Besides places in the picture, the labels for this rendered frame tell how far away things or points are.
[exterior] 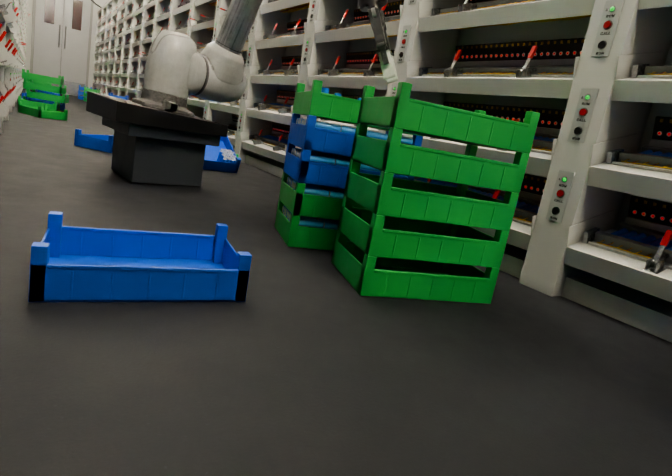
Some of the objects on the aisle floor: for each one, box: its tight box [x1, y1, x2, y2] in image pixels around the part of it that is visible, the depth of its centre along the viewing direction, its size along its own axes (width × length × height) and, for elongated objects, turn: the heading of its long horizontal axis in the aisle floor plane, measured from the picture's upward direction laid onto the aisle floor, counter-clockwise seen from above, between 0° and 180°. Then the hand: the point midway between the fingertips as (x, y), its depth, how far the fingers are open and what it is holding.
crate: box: [28, 211, 252, 302], centre depth 77 cm, size 30×20×8 cm
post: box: [295, 0, 358, 148], centre depth 217 cm, size 20×9×173 cm, turn 82°
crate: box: [74, 129, 114, 153], centre depth 234 cm, size 30×20×8 cm
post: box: [379, 0, 472, 134], centre depth 161 cm, size 20×9×173 cm, turn 82°
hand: (388, 69), depth 123 cm, fingers open, 6 cm apart
